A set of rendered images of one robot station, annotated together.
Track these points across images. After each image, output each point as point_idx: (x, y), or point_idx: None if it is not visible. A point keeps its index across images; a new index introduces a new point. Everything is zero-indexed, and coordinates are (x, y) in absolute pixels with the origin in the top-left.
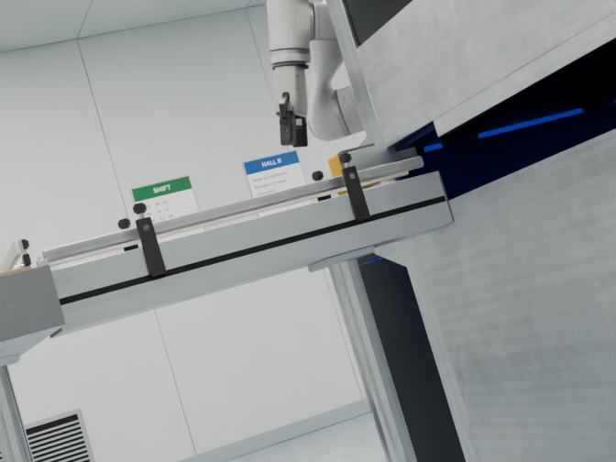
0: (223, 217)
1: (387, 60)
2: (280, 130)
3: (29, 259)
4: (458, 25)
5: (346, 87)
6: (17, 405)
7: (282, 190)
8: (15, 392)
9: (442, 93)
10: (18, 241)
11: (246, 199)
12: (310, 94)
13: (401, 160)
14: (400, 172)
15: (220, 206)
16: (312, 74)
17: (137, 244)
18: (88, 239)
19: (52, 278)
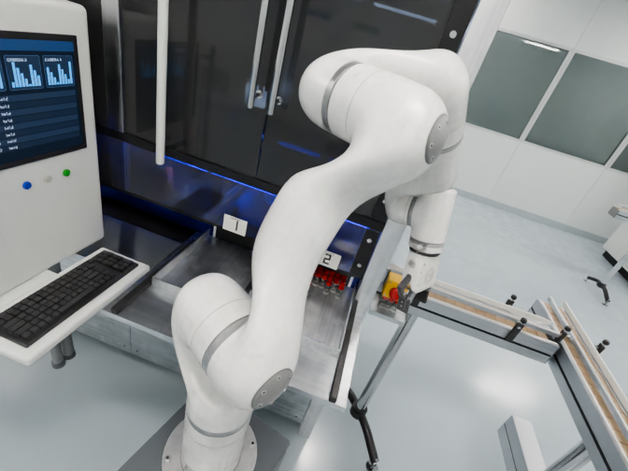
0: (475, 298)
1: None
2: (428, 293)
3: (561, 331)
4: None
5: (249, 303)
6: (572, 448)
7: (449, 284)
8: (577, 446)
9: None
10: (549, 296)
11: (465, 290)
12: (299, 332)
13: (393, 264)
14: (392, 268)
15: (477, 294)
16: (306, 296)
17: (514, 326)
18: (535, 315)
19: (534, 303)
